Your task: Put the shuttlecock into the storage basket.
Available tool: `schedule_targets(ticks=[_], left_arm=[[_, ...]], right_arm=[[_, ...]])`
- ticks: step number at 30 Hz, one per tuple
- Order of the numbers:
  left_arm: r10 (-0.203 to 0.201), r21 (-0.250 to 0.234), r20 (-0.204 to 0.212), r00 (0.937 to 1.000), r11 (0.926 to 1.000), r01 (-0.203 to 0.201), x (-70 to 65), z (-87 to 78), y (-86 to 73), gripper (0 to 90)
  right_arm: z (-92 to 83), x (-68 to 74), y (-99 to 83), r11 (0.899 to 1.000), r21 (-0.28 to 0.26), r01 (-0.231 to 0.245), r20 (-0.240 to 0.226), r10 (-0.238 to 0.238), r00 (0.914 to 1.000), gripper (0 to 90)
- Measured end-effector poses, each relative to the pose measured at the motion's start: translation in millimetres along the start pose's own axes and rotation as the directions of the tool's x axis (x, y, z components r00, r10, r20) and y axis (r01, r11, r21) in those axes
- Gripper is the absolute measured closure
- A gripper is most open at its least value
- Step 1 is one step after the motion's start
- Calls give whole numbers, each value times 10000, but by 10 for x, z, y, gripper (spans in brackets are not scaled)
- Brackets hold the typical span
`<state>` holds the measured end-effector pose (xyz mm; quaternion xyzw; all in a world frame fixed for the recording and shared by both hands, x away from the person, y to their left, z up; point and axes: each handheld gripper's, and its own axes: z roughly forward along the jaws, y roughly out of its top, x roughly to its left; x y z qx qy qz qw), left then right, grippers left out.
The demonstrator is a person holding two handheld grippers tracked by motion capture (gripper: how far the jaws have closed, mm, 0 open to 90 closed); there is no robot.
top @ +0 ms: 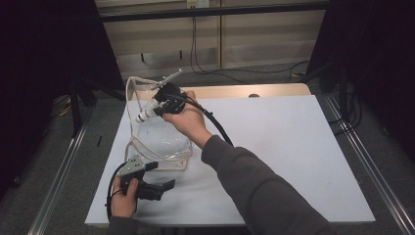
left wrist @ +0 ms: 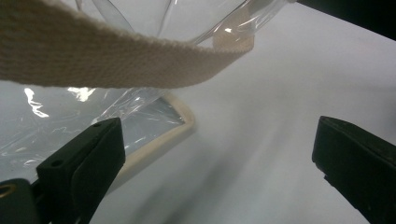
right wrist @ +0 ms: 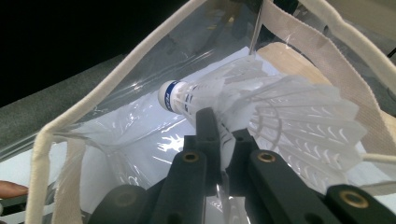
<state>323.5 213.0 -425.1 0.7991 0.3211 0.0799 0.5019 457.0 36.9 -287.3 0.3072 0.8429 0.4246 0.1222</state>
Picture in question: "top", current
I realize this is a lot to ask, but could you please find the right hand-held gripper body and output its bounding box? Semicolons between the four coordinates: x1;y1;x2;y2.
150;68;188;116

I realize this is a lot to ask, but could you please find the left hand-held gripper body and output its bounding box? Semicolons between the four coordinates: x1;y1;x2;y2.
117;154;164;202

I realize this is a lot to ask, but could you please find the clear plastic bag beige trim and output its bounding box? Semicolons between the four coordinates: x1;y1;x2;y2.
123;75;194;172

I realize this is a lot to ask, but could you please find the person's right hand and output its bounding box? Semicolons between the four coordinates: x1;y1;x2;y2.
161;90;214;151

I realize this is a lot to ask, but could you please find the person's left hand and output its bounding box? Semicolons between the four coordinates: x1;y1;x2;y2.
112;176;140;219

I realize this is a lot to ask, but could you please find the black metal stand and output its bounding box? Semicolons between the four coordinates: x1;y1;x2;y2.
69;77;99;138
321;58;350;114

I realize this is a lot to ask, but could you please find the black horizontal bar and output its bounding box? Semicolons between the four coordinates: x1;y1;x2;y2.
97;2;331;24

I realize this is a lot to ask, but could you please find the dark curtain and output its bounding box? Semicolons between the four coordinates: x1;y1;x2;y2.
0;0;125;200
306;0;415;161

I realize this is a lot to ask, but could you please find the white table mat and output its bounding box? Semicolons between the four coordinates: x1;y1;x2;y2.
84;94;376;227

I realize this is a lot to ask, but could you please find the left hand-held gripper black cable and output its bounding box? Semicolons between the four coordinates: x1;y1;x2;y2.
105;162;128;222

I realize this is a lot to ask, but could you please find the hand-held gripper black cable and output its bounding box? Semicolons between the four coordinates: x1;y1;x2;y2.
163;93;235;147
105;162;128;222

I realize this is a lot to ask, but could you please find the right hand-held gripper black cable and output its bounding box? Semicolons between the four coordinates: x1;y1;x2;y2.
163;93;235;147

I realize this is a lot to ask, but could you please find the black wall cable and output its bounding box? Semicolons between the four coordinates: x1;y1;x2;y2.
190;16;251;85
193;16;311;74

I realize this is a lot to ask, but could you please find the metal floor rail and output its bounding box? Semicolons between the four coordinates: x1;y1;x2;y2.
324;94;415;235
27;114;91;235

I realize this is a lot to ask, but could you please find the yellow floor cable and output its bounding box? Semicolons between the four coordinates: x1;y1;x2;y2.
58;96;72;118

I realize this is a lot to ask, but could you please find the white wall socket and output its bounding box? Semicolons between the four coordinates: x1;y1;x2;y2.
186;0;210;9

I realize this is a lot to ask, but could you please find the black floor cable bundle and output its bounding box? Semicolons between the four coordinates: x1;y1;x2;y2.
329;84;364;136

